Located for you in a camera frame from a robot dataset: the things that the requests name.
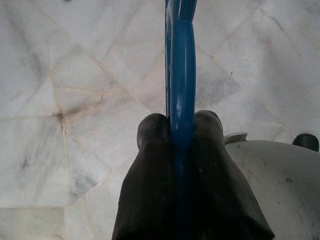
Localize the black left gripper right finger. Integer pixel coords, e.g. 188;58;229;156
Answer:
178;111;276;240

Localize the blue plastic hanger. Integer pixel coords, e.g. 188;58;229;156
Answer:
163;0;199;181

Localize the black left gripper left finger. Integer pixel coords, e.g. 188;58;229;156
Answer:
111;112;177;240

